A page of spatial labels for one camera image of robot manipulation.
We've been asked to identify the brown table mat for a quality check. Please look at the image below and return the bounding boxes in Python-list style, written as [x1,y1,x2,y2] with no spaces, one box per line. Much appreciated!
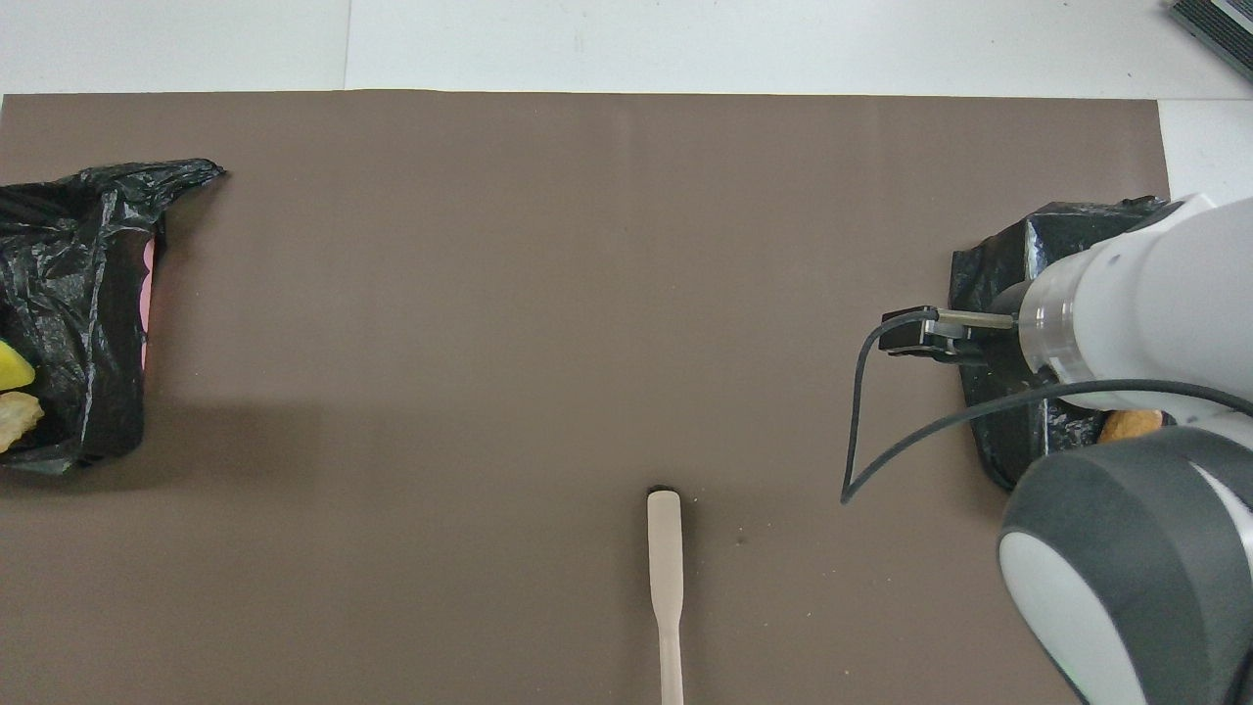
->
[0,90,1176,705]

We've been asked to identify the black bag lined bin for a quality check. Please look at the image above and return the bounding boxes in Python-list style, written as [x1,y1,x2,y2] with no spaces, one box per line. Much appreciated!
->
[948,196,1176,493]

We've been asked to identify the beige hand brush black bristles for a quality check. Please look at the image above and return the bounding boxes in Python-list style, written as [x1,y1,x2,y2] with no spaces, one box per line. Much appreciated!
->
[646,485,684,705]

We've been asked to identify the black bag pink bin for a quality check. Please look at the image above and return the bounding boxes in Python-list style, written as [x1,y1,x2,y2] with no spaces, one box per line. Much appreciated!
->
[0,159,228,478]

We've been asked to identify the brown toy bread roll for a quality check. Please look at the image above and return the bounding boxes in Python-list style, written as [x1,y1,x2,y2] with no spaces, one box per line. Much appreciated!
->
[1099,409,1168,444]

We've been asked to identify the yellow green sponge piece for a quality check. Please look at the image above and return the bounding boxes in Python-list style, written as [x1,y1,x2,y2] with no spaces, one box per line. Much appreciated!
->
[0,339,37,391]

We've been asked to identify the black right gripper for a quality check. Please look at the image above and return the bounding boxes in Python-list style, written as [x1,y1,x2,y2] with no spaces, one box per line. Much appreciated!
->
[881,282,1041,385]

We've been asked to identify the dark ribbed object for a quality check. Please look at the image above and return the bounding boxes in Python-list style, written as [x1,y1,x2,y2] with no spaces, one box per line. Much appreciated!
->
[1168,0,1253,84]

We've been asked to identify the striped toy croissant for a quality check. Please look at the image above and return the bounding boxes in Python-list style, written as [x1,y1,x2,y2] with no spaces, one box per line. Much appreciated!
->
[0,392,46,454]

